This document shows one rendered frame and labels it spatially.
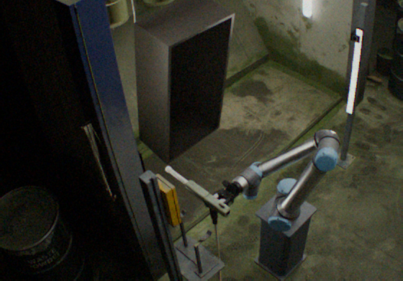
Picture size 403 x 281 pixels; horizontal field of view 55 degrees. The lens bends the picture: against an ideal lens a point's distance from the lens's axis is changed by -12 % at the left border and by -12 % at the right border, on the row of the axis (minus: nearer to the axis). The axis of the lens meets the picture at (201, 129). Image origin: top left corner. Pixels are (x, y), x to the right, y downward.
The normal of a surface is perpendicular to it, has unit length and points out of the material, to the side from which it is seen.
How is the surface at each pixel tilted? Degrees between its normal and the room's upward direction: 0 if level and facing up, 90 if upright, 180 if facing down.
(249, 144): 0
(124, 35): 57
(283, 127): 0
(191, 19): 12
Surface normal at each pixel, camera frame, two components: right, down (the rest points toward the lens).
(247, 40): 0.53, -0.04
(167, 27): 0.07, -0.65
